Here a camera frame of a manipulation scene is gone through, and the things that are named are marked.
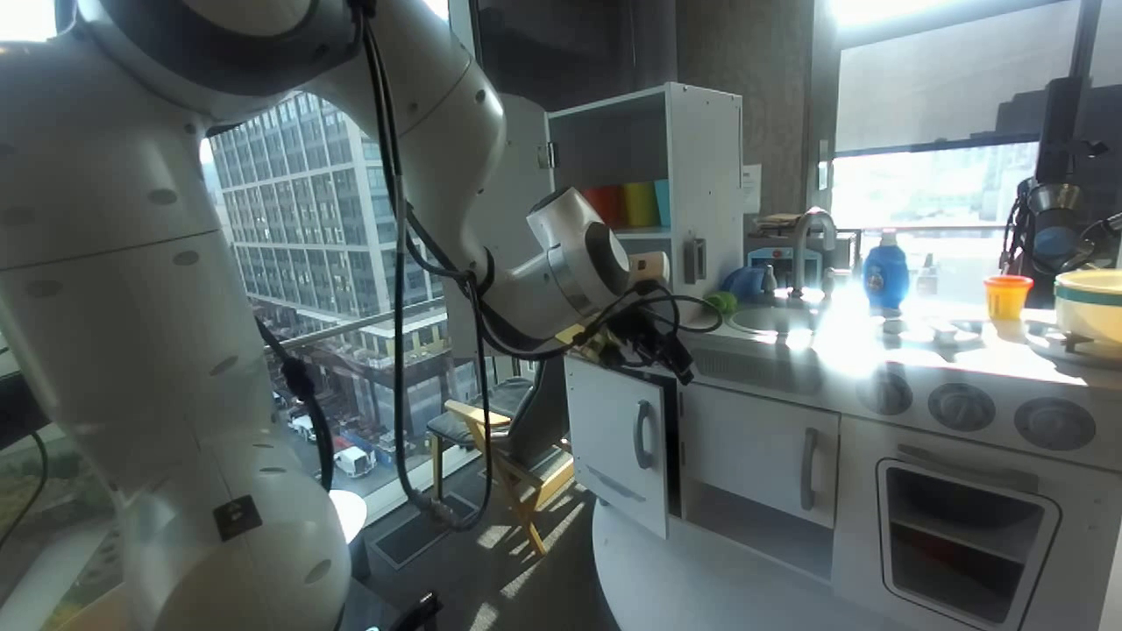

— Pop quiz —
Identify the green cup on shelf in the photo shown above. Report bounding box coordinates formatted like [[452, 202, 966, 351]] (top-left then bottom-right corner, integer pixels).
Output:
[[620, 184, 660, 227]]

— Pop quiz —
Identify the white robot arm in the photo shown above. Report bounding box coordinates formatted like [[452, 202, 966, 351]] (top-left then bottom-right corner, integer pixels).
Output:
[[0, 0, 638, 631]]

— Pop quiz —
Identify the small orange cup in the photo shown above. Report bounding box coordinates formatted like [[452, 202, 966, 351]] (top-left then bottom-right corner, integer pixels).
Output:
[[985, 273, 1029, 322]]

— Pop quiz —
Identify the blue detergent bottle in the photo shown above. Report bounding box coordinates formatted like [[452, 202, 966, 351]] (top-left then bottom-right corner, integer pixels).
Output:
[[863, 232, 910, 317]]

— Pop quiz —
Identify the teal cup on shelf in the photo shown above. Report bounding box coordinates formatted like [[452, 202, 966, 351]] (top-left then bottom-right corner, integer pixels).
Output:
[[651, 179, 669, 227]]

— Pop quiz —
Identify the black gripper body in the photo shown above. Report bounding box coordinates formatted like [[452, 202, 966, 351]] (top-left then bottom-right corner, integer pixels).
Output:
[[590, 301, 695, 385]]

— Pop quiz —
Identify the grey toy faucet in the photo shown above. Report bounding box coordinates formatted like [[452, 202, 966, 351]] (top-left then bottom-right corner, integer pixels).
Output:
[[793, 206, 838, 301]]

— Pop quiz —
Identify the white fridge door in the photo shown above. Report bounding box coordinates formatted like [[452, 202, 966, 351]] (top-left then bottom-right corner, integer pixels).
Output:
[[563, 358, 676, 536]]

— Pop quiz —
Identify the round white table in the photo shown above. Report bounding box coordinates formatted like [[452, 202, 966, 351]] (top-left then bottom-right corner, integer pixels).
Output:
[[586, 503, 940, 631]]

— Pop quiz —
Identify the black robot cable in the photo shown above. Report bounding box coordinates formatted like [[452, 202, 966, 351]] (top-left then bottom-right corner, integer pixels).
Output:
[[348, 0, 715, 536]]

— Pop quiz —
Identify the wrist mounted yellow camera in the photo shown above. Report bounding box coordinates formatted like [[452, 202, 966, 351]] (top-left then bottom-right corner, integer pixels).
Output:
[[556, 328, 625, 367]]

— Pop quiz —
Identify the green rimmed white bowl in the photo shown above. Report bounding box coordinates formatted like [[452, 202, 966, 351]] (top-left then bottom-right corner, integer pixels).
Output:
[[1054, 271, 1122, 358]]

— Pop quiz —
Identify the white toy oven door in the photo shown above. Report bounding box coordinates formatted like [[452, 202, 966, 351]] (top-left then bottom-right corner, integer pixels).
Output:
[[875, 461, 1063, 631]]

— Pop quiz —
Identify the white toy kitchen cabinet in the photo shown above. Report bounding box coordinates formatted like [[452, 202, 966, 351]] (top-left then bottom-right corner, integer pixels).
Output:
[[544, 80, 1122, 631]]

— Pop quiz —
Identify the orange cup on shelf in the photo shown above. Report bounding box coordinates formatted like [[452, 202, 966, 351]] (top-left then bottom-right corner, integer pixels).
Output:
[[586, 185, 625, 227]]

